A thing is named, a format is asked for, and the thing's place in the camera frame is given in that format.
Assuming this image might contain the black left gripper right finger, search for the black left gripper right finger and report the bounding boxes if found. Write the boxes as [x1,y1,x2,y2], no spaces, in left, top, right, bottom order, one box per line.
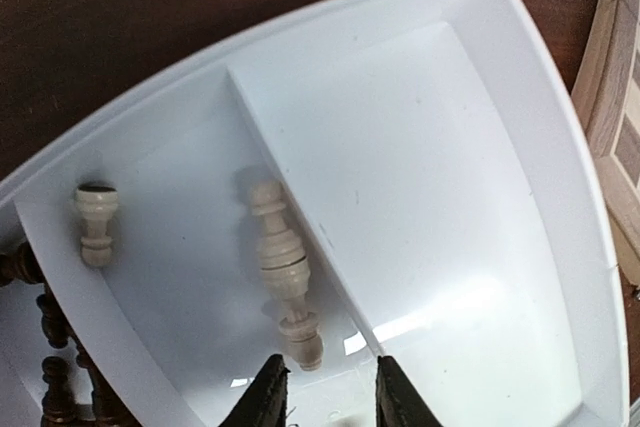
[375,356,442,427]

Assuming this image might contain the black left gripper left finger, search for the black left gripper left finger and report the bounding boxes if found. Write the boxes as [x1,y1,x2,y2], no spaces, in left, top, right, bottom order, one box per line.
[222,354,289,427]

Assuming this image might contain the dark chess pieces pile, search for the dark chess pieces pile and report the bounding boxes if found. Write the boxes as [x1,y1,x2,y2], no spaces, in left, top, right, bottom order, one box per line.
[1,241,139,426]

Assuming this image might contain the wooden chess board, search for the wooden chess board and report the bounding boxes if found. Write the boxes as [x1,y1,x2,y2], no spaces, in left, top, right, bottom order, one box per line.
[571,0,639,287]

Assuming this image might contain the small light piece in tray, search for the small light piece in tray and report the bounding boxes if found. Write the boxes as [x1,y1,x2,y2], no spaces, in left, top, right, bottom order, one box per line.
[279,295,324,371]

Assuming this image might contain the white plastic tray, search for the white plastic tray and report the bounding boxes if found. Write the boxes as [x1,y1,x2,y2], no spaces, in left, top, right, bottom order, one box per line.
[1,0,629,426]

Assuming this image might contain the light pawn in tray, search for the light pawn in tray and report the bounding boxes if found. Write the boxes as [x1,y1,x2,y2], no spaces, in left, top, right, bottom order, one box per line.
[74,185,119,268]

